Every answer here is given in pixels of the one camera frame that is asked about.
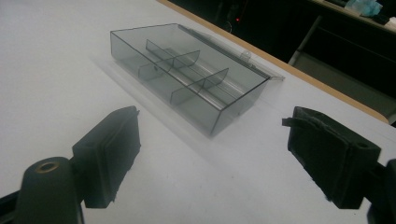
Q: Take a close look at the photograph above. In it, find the pale blue crumpled cloth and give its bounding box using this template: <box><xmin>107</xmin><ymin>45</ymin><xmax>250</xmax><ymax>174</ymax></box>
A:
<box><xmin>344</xmin><ymin>0</ymin><xmax>384</xmax><ymax>18</ymax></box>

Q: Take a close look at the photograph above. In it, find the clear grey plastic organizer box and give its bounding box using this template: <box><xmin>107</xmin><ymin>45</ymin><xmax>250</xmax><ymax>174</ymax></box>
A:
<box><xmin>109</xmin><ymin>22</ymin><xmax>286</xmax><ymax>138</ymax></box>

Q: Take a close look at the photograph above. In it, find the dark shelf unit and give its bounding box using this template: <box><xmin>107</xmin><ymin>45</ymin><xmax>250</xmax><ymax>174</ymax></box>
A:
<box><xmin>288</xmin><ymin>0</ymin><xmax>396</xmax><ymax>126</ymax></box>

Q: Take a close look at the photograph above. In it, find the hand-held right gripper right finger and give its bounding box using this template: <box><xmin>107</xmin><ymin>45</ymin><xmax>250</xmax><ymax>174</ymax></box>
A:
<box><xmin>281</xmin><ymin>105</ymin><xmax>382</xmax><ymax>210</ymax></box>

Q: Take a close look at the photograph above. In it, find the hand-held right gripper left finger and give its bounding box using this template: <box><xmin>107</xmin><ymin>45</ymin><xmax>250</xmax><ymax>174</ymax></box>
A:
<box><xmin>71</xmin><ymin>105</ymin><xmax>142</xmax><ymax>209</ymax></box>

